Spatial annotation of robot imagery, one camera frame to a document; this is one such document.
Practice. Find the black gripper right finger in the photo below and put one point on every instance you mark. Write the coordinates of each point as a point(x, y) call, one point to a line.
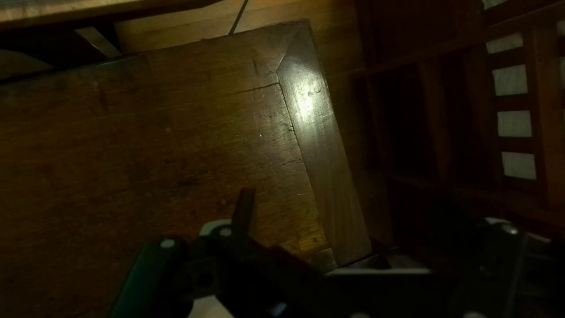
point(467, 243)

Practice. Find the wooden slatted chair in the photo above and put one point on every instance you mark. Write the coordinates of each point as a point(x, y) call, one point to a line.
point(467, 103)

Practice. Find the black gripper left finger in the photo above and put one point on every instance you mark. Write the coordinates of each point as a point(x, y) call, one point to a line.
point(245, 209)

